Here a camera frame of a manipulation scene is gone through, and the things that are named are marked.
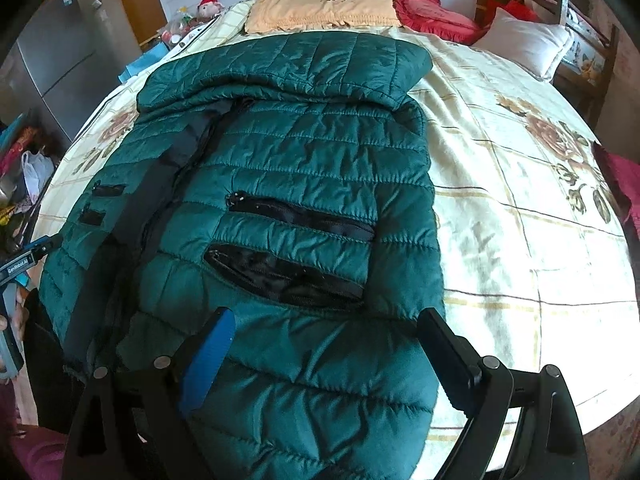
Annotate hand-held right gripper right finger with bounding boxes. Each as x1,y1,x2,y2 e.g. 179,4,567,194
416,307,591,480

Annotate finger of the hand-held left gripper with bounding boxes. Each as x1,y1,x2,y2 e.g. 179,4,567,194
35,234,65,261

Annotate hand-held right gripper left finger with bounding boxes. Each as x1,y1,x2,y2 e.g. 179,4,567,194
62,306,237,480

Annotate dark green puffer jacket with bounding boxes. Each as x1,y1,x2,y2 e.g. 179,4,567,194
37,30,446,480

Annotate pile of colourful clothes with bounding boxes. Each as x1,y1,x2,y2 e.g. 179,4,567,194
0,110,51,171

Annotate person's left hand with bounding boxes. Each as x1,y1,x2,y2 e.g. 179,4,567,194
12,290,27,346

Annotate white plastic bag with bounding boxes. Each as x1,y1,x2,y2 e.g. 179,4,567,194
21,150,55,206

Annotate cream floral blanket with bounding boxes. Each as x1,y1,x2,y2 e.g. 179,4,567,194
37,0,640,471

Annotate silver refrigerator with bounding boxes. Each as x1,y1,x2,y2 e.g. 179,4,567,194
0,0,143,141

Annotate person's magenta pants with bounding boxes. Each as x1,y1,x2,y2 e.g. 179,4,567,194
0,385,68,480

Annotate blue cardboard box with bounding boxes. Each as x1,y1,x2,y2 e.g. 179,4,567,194
117,42,171,86

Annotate dark red cloth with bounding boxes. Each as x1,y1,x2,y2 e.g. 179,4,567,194
592,142,640,241

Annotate heap of clear plastic bags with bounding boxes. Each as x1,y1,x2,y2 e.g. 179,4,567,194
161,10,201,47

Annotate wooden door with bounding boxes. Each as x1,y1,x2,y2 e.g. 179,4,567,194
117,0,168,46

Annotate plush pig toy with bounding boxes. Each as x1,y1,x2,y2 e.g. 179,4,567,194
195,0,228,23

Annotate white pillow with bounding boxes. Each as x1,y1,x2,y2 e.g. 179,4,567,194
470,7,576,81

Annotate red frilled cushion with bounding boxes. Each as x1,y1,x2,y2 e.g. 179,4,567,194
392,0,486,46

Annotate red plastic bag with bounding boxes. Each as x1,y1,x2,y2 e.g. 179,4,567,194
480,0,541,26

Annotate yellow frilled pillow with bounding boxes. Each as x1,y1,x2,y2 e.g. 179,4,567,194
244,0,403,36

